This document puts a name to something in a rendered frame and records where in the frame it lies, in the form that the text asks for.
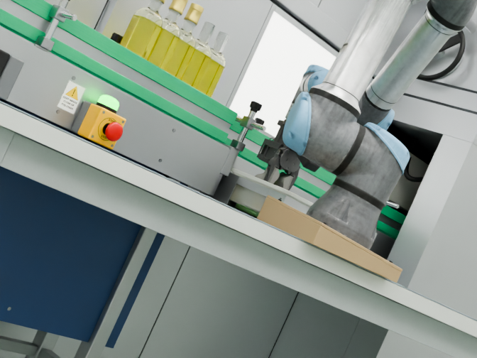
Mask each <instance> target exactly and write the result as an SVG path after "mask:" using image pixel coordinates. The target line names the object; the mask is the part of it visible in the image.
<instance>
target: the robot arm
mask: <svg viewBox="0 0 477 358"><path fill-rule="evenodd" d="M421 1H422V0H367V2H366V5H365V6H364V7H363V10H362V12H361V13H360V15H359V17H358V19H357V20H356V22H355V24H354V26H353V28H352V29H351V32H350V34H349V35H348V37H347V39H346V40H345V42H344V44H343V46H342V47H341V50H340V51H339V53H338V55H337V57H336V59H335V61H334V62H333V64H332V66H331V68H330V69H329V70H328V69H326V68H325V67H322V66H319V65H309V66H308V68H307V70H306V72H305V73H304V75H303V76H302V81H301V83H300V85H299V87H298V89H297V91H296V93H295V96H294V98H293V100H292V103H291V105H290V107H289V109H288V111H287V114H286V115H285V118H286V119H285V120H284V121H282V120H278V123H277V125H278V126H280V128H279V130H278V132H277V135H276V137H275V138H270V139H269V140H268V139H265V140H264V142H263V144H262V146H261V149H260V151H259V152H258V155H257V158H258V159H260V160H262V161H263V162H265V163H267V164H268V167H267V168H266V170H265V171H264V173H261V174H258V175H256V176H255V177H257V178H260V179H261V180H264V181H267V182H269V183H272V184H274V185H277V186H279V187H281V188H284V189H286V190H289V191H290V189H291V187H292V186H293V185H294V183H295V181H296V180H297V177H298V173H299V169H300V162H301V164H302V166H303V167H304V168H306V169H308V170H310V171H312V172H316V171H317V170H318V169H319V168H320V166H321V167H323V168H324V169H326V170H328V171H329V172H331V173H333V174H335V175H336V178H335V180H334V182H333V184H332V185H331V187H330V188H329V189H328V190H327V191H326V192H325V193H324V194H323V195H322V196H321V197H320V198H319V199H318V200H317V201H316V202H315V203H314V204H313V205H312V206H311V207H310V208H309V209H308V211H307V213H306V215H308V216H310V217H312V218H314V219H316V220H318V221H320V222H322V223H323V222H325V223H326V224H327V226H328V227H331V228H332V229H334V230H336V231H337V232H339V233H341V234H343V235H344V236H346V237H348V238H349V239H351V240H353V241H355V242H356V243H358V244H360V245H361V246H364V247H365V248H367V249H368V250H370V248H371V247H372V245H373V243H374V237H375V232H376V228H377V224H378V218H379V215H380V213H381V211H382V209H383V208H384V206H385V204H386V202H387V201H388V198H389V197H390V195H391V193H392V191H393V189H394V188H395V186H396V184H397V183H398V181H399V179H400V177H401V175H403V173H404V169H405V167H406V165H407V163H408V161H409V159H410V153H409V151H408V150H407V148H406V147H405V146H404V145H403V144H402V143H401V142H400V141H399V140H398V139H397V138H395V137H394V136H393V135H392V134H390V133H389V132H387V129H388V127H389V126H390V125H391V123H392V121H393V119H394V116H395V112H394V111H393V110H392V107H393V106H394V105H395V103H396V102H397V101H398V100H399V98H401V96H402V95H403V94H404V93H405V91H406V90H407V89H408V88H409V86H410V85H411V84H412V83H413V82H414V81H415V79H416V78H417V77H418V76H419V74H420V73H421V72H422V71H423V69H425V67H426V66H427V65H428V64H429V62H430V61H431V60H432V58H433V57H434V56H435V55H436V54H437V53H438V52H439V50H440V49H441V48H442V46H443V45H444V44H445V43H446V42H447V41H448V39H449V38H450V37H451V36H452V34H453V33H454V32H459V31H462V30H463V28H464V27H465V26H466V24H467V23H468V22H469V21H470V20H471V17H472V16H473V14H474V12H475V10H476V7H477V0H429V1H428V2H427V5H426V7H427V12H426V13H425V14H424V15H423V17H422V18H421V19H420V21H419V22H418V23H417V25H416V26H415V27H414V28H413V29H412V31H411V32H410V34H409V35H408V36H407V37H406V39H405V40H404V41H403V42H402V44H401V45H400V47H399V48H398V49H397V50H396V51H395V53H394V54H393V55H392V57H391V58H390V59H389V61H387V63H386V64H385V66H384V67H383V68H382V70H381V71H380V72H379V73H378V74H377V76H376V77H375V79H374V80H373V81H372V83H370V85H369V86H368V84H369V82H370V81H371V78H372V77H373V75H374V73H375V71H376V70H377V68H378V66H379V64H380V62H381V60H382V59H383V56H384V55H385V53H386V51H387V49H388V47H389V45H390V44H391V42H392V40H393V38H394V37H395V34H396V33H397V31H398V29H399V27H400V25H401V23H402V22H403V20H404V18H405V16H406V14H407V12H408V11H409V9H410V7H411V5H413V4H417V3H420V2H421ZM367 86H368V87H367ZM366 88H367V89H366ZM271 139H273V140H271ZM264 144H265V145H264ZM278 169H279V170H284V171H285V173H284V172H281V173H280V174H279V170H278Z"/></svg>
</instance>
